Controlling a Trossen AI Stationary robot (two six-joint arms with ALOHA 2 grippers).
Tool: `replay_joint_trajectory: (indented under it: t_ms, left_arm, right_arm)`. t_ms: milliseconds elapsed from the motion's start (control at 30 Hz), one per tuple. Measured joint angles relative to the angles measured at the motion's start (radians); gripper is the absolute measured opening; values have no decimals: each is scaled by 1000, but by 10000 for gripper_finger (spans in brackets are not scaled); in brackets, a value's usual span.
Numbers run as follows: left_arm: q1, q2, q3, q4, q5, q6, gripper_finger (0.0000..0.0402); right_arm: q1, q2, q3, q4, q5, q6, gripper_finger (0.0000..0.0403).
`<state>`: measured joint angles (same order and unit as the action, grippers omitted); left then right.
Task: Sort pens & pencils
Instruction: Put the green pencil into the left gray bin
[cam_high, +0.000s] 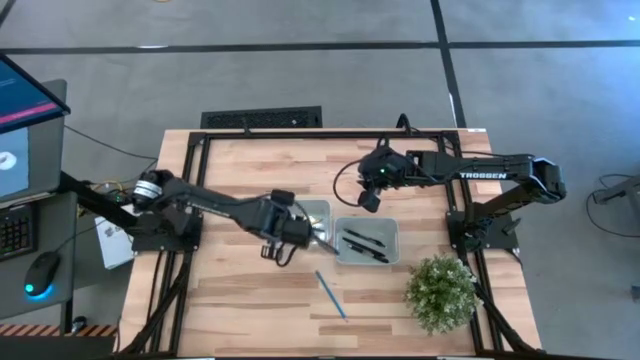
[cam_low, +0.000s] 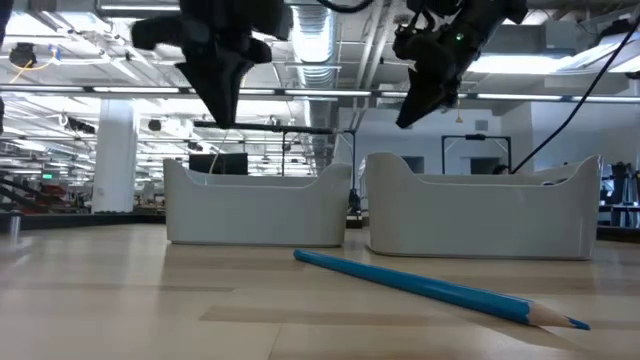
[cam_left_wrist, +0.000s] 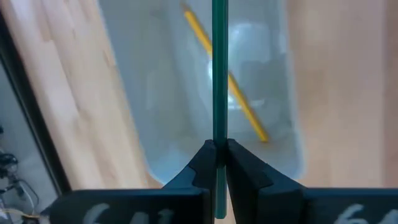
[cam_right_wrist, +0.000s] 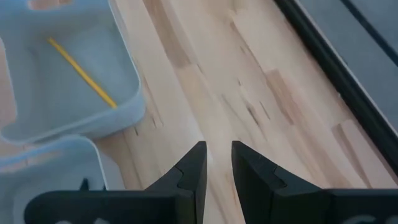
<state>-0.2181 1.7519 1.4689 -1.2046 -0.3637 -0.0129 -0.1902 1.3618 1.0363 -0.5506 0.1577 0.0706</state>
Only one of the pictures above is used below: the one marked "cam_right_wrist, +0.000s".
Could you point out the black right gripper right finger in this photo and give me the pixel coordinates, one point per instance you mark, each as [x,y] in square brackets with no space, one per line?
[295,205]

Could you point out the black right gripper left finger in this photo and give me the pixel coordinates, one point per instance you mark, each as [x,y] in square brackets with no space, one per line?
[155,205]

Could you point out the yellow pencil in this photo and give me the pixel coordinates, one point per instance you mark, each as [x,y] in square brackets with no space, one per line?
[82,73]

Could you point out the black table frame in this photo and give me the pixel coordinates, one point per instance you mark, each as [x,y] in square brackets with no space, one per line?
[345,84]

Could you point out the white plastic bin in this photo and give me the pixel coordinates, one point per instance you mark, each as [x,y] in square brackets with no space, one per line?
[46,99]
[46,174]

